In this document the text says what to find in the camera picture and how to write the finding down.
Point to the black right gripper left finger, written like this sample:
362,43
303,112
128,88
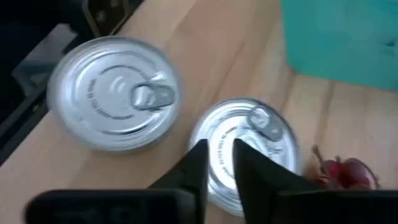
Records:
196,174

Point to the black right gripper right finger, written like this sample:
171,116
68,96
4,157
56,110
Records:
261,180

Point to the red grape bunch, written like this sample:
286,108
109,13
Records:
348,174

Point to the teal translucent plastic bin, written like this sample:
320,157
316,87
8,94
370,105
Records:
342,40

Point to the green tuna can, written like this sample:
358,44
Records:
248,130
113,93

